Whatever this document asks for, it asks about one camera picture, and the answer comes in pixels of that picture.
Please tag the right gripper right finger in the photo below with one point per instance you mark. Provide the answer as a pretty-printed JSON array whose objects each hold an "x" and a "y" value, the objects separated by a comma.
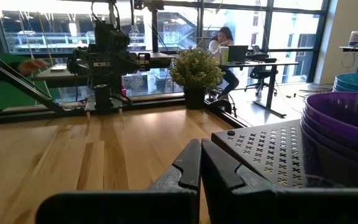
[{"x": 228, "y": 202}]

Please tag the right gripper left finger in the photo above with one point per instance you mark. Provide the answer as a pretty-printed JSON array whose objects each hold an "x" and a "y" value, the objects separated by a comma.
[{"x": 166, "y": 205}]

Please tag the purple plastic mini bowl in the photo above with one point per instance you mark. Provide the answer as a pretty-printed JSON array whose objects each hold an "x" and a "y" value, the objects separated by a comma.
[
  {"x": 337, "y": 168},
  {"x": 325, "y": 140},
  {"x": 353, "y": 109},
  {"x": 328, "y": 132}
]

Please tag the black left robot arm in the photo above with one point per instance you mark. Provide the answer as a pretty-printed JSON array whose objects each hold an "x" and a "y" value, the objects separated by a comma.
[{"x": 110, "y": 37}]

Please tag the person's hand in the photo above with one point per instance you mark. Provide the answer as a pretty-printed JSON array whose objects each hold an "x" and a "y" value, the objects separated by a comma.
[{"x": 31, "y": 66}]

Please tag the black perforated metal rack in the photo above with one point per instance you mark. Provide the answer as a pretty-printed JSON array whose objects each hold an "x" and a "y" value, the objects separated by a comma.
[{"x": 259, "y": 146}]

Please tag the potted green artificial plant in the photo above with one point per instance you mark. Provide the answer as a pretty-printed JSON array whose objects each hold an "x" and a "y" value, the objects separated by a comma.
[{"x": 196, "y": 68}]

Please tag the black office chair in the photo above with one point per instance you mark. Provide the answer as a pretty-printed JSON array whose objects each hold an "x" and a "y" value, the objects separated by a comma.
[{"x": 259, "y": 74}]

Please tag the black office desk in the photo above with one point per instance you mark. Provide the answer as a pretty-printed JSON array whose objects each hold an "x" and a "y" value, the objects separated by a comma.
[{"x": 259, "y": 63}]

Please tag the white green tumbler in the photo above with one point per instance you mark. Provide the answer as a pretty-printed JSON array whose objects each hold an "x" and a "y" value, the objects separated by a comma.
[{"x": 224, "y": 56}]

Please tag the dark open laptop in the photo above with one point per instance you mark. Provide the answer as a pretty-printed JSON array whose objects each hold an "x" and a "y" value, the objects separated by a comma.
[{"x": 238, "y": 53}]

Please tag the white plastic container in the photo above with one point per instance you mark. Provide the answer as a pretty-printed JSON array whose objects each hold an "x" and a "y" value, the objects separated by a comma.
[{"x": 355, "y": 39}]

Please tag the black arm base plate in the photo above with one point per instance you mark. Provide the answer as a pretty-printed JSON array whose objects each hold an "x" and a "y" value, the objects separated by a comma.
[{"x": 123, "y": 104}]

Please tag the black aluminium frame rail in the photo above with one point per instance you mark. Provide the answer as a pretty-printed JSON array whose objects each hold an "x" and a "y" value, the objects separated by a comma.
[{"x": 42, "y": 114}]

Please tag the black diagonal frame strut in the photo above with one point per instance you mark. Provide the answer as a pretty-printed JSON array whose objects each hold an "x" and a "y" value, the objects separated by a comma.
[{"x": 17, "y": 81}]

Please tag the black vertical frame post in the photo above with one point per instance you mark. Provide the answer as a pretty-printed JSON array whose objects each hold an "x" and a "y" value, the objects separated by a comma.
[{"x": 154, "y": 31}]

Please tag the black aluminium frame crossbar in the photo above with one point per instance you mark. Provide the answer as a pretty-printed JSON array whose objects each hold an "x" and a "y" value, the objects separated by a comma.
[{"x": 228, "y": 119}]

